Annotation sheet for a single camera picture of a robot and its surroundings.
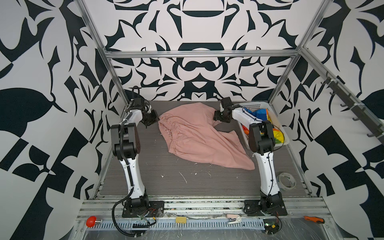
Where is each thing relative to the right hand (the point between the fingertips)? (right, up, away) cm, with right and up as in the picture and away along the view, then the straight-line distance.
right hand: (218, 115), depth 107 cm
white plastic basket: (+35, -1, -8) cm, 36 cm away
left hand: (-41, 0, -5) cm, 41 cm away
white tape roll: (+33, -36, -24) cm, 55 cm away
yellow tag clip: (-23, -49, -35) cm, 65 cm away
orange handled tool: (+39, -49, -36) cm, 72 cm away
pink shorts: (-18, -10, -7) cm, 22 cm away
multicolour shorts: (+30, +1, -5) cm, 31 cm away
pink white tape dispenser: (+1, -48, -37) cm, 61 cm away
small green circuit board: (+19, -52, -36) cm, 66 cm away
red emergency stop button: (-64, -48, -38) cm, 89 cm away
